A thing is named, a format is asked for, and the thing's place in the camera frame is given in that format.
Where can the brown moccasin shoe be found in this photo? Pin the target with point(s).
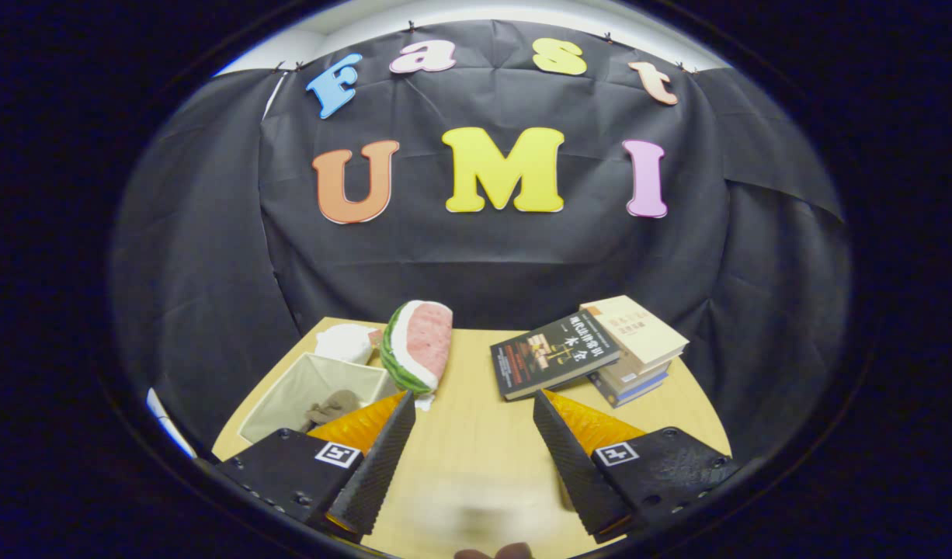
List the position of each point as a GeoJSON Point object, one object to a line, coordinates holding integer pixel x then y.
{"type": "Point", "coordinates": [332, 405]}

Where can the watermelon slice plush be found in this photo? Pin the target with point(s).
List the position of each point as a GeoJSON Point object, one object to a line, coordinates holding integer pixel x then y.
{"type": "Point", "coordinates": [422, 341]}

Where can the black backdrop cloth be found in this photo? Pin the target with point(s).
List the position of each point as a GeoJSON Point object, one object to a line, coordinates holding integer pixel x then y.
{"type": "Point", "coordinates": [484, 264]}

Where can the white plush toy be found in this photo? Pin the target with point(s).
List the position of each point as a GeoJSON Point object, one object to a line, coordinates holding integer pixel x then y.
{"type": "Point", "coordinates": [344, 341]}

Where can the beige cover book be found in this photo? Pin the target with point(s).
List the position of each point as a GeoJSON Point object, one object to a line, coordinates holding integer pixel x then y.
{"type": "Point", "coordinates": [635, 330]}

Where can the black cover book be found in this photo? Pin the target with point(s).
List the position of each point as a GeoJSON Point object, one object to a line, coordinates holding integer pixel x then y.
{"type": "Point", "coordinates": [554, 357]}

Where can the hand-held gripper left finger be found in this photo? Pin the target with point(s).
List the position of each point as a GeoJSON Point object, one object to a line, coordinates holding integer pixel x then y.
{"type": "Point", "coordinates": [375, 470]}

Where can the tan thick book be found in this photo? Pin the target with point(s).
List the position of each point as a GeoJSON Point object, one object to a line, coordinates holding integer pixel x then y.
{"type": "Point", "coordinates": [639, 374]}

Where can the blue cover book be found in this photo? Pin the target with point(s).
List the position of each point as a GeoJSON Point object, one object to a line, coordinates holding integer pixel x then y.
{"type": "Point", "coordinates": [627, 392]}

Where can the grey fabric storage box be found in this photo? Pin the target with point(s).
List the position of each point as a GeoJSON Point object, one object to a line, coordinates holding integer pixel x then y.
{"type": "Point", "coordinates": [290, 396]}

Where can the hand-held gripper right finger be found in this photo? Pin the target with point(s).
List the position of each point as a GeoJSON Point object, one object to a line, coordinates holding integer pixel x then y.
{"type": "Point", "coordinates": [569, 466]}

